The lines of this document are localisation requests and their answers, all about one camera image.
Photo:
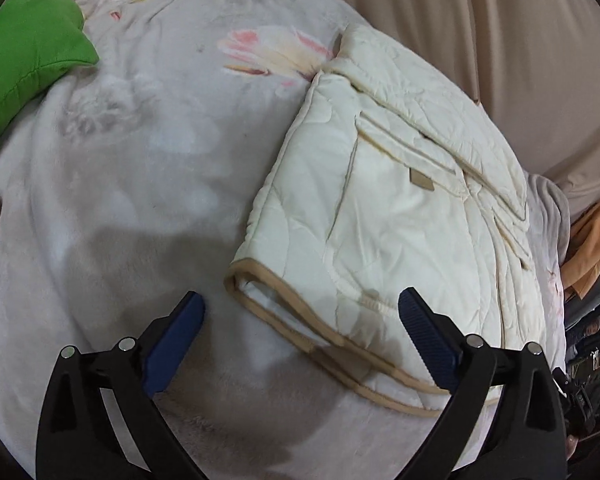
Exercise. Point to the orange hanging garment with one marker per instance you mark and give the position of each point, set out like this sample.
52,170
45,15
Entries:
581,267

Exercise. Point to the cream quilted jacket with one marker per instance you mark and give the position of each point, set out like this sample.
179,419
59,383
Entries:
389,177

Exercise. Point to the grey floral fleece blanket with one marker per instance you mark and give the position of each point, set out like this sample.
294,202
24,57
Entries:
128,184

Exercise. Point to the dark hanging clothes rack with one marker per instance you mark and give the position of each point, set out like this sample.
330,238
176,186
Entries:
583,359

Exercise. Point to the green plush pillow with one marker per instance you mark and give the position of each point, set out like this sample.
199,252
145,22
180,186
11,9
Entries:
40,41

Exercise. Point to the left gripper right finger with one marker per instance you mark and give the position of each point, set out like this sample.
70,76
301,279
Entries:
527,434

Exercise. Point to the beige draped curtain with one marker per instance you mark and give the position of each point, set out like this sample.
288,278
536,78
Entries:
534,65

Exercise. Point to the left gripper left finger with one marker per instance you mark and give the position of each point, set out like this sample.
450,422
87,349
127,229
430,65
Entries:
99,419

